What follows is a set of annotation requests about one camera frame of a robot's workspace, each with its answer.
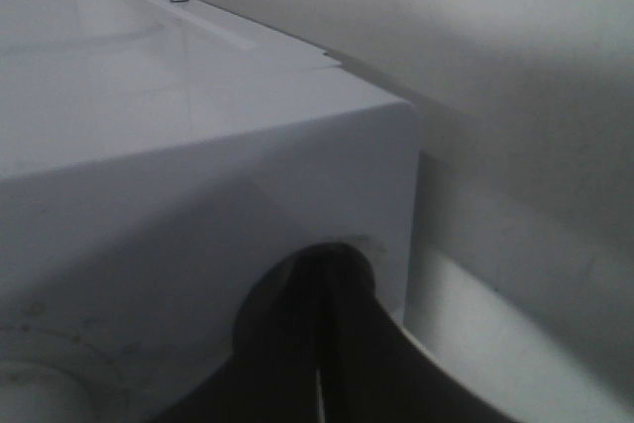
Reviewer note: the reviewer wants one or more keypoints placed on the white microwave oven body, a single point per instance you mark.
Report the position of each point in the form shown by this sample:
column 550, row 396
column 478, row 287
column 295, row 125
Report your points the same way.
column 157, row 159

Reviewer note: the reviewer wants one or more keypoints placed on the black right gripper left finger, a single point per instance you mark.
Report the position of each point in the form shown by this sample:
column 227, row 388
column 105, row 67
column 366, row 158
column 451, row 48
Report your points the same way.
column 273, row 376

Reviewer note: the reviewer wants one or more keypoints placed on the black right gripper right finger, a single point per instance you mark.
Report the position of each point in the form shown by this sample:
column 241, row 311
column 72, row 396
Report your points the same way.
column 370, row 371

